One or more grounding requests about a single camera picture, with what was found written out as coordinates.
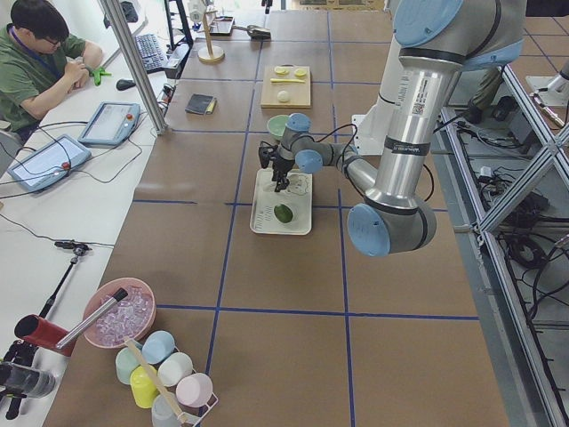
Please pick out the white steamed bun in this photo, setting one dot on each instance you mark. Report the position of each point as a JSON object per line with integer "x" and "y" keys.
{"x": 283, "y": 96}

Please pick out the light green bowl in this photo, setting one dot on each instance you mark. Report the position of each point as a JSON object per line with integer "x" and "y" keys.
{"x": 276, "y": 126}

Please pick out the pink bowl of ice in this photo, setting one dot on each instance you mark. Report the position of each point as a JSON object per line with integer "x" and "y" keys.
{"x": 132, "y": 317}

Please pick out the white bear tray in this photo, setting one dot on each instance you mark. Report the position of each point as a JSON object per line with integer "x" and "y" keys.
{"x": 298, "y": 196}

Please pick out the green avocado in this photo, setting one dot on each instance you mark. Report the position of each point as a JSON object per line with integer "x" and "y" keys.
{"x": 283, "y": 213}

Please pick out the yellow sponge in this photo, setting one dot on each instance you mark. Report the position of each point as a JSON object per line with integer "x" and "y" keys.
{"x": 211, "y": 106}

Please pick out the lemon slice lower front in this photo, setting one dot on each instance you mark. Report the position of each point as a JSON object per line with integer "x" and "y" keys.
{"x": 300, "y": 72}

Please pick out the lemon slice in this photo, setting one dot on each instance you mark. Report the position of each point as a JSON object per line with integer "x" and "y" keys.
{"x": 281, "y": 71}
{"x": 300, "y": 72}

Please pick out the lemon slice upper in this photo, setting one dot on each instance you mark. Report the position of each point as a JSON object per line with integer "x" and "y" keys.
{"x": 281, "y": 71}

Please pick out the wooden stand with base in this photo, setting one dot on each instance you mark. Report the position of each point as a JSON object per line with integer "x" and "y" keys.
{"x": 210, "y": 53}

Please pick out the metal scoop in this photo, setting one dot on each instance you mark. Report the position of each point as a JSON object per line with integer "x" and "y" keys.
{"x": 255, "y": 32}

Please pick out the dark tray on table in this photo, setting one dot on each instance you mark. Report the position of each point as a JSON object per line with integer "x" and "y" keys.
{"x": 222, "y": 26}

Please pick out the black keyboard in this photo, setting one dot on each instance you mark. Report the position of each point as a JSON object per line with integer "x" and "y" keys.
{"x": 151, "y": 52}

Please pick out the far blue teach pendant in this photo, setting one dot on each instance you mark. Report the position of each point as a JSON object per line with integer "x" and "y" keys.
{"x": 111, "y": 124}

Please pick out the blue teach pendant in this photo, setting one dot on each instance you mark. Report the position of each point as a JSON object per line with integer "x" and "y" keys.
{"x": 49, "y": 164}
{"x": 111, "y": 124}

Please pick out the black computer mouse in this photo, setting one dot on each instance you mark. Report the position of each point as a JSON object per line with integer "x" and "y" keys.
{"x": 124, "y": 84}

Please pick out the silver metal tube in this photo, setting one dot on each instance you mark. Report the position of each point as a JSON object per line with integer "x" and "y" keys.
{"x": 80, "y": 328}

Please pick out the blue cup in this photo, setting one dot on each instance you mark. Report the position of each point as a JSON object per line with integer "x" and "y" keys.
{"x": 158, "y": 347}

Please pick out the white cup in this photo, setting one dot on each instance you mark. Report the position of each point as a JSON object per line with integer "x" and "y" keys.
{"x": 177, "y": 366}

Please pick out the black selfie stick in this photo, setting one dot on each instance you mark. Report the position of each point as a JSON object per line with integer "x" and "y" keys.
{"x": 78, "y": 249}

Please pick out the green plastic toy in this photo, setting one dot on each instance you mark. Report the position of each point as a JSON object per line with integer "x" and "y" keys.
{"x": 97, "y": 74}

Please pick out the pink cup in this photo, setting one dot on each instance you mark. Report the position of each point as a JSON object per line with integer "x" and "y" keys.
{"x": 194, "y": 390}

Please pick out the near blue teach pendant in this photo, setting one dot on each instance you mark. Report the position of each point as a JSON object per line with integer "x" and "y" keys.
{"x": 49, "y": 164}

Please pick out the mint green cup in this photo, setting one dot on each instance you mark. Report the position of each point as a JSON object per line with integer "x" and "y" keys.
{"x": 125, "y": 364}

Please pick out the yellow cup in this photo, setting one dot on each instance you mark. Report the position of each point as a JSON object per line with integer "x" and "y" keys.
{"x": 143, "y": 389}

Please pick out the grey cup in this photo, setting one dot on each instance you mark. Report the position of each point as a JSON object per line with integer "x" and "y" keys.
{"x": 162, "y": 415}

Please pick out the person in green shirt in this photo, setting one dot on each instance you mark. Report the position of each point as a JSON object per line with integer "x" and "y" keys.
{"x": 41, "y": 63}

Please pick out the red cylinder holder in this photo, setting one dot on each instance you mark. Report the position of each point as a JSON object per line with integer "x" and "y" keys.
{"x": 42, "y": 333}

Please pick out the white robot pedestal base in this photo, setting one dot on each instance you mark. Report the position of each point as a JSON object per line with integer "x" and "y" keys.
{"x": 371, "y": 134}

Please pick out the aluminium frame post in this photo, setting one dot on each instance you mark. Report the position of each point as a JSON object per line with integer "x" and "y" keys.
{"x": 113, "y": 10}

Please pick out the white wire cup rack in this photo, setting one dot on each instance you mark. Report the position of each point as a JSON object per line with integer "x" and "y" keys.
{"x": 196, "y": 414}

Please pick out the aluminium frame rail right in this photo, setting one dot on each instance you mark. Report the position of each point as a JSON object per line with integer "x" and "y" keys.
{"x": 509, "y": 177}

